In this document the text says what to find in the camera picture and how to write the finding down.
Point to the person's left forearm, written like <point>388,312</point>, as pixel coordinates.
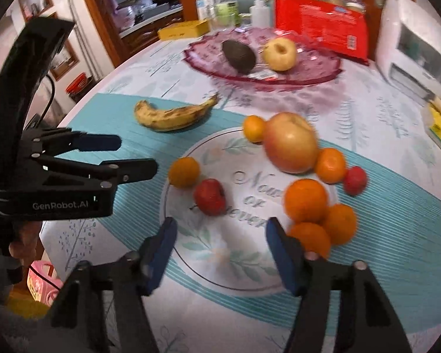
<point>3,327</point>

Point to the small tangerine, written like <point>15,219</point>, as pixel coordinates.
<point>330,165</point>
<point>254,128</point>
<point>184,171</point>

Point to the spotted yellow banana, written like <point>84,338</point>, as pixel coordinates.
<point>169,117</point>

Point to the white plastic bottle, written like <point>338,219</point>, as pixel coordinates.
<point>260,13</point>

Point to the red bucket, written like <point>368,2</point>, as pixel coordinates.
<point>77,82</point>

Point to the yellow apple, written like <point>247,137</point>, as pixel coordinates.
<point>279,55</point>

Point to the wooden kitchen cabinet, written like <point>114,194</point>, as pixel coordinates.
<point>150,31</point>

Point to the small red fruit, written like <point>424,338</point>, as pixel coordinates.
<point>210,196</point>
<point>355,180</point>

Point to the white countertop appliance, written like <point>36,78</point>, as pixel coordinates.
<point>411,44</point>

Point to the wooden doorway frame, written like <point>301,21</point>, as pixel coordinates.
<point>95,7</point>

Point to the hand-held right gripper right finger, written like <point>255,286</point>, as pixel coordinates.
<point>279,250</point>

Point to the person's left hand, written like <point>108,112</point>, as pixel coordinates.
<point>20,239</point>

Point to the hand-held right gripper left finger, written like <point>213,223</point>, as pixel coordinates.
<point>161,250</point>

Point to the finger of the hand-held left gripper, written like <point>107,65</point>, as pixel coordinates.
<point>132,171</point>
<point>99,142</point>

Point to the large orange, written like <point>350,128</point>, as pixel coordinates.
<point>305,200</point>

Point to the yellow box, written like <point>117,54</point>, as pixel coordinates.
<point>183,29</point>

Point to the red cardboard package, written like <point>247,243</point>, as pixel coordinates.
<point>323,25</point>

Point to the dark avocado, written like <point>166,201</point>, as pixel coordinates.
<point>239,57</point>

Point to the white and blue carton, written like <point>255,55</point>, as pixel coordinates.
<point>205,7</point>

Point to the clear bottle with green label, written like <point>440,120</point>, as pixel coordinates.
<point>226,7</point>

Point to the pink glass plate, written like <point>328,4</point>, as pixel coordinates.
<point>205,62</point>

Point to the large red-yellow apple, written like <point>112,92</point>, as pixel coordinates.
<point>290,143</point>

